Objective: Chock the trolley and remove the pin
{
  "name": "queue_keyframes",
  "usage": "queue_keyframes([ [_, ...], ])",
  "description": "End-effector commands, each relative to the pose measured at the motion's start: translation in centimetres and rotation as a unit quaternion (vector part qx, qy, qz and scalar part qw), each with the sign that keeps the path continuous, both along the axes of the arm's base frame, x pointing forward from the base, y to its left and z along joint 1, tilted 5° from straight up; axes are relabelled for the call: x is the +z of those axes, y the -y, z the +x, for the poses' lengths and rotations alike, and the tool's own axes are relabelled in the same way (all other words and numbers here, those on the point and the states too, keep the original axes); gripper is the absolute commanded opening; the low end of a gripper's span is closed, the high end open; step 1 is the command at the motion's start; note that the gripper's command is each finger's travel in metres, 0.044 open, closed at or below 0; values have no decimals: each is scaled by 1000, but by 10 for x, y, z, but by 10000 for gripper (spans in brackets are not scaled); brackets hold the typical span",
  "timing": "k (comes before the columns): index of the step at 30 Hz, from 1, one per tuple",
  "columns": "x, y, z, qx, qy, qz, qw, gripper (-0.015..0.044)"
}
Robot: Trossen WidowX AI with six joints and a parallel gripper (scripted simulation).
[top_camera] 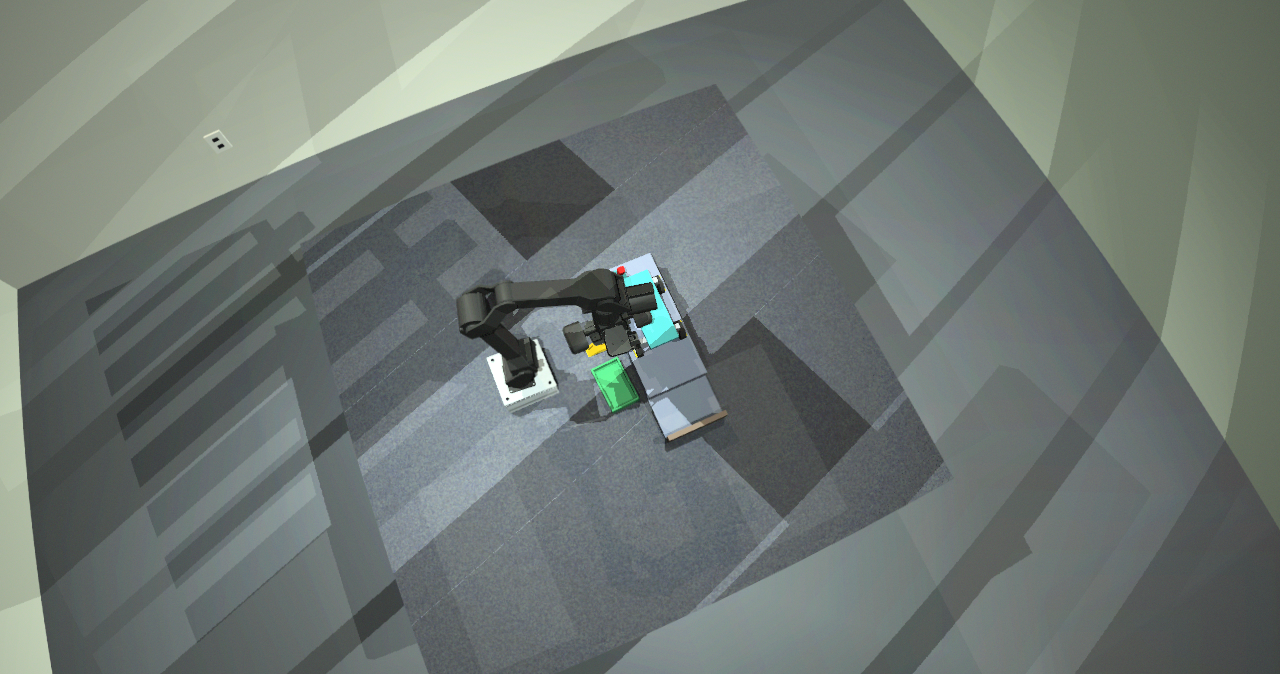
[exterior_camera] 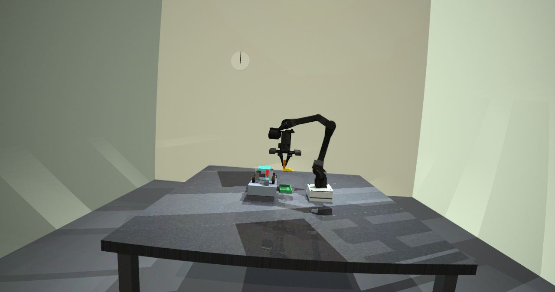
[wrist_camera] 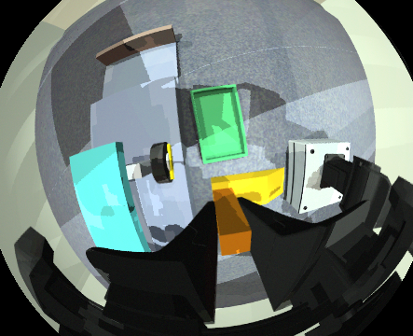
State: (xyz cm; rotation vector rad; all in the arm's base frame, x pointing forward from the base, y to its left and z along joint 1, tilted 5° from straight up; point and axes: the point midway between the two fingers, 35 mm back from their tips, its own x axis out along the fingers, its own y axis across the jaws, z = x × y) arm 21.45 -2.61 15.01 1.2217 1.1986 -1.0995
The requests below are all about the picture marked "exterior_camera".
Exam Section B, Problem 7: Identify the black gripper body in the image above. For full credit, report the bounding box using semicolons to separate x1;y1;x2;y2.
269;140;301;156

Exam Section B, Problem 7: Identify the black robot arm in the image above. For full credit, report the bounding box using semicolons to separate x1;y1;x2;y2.
268;114;336;188

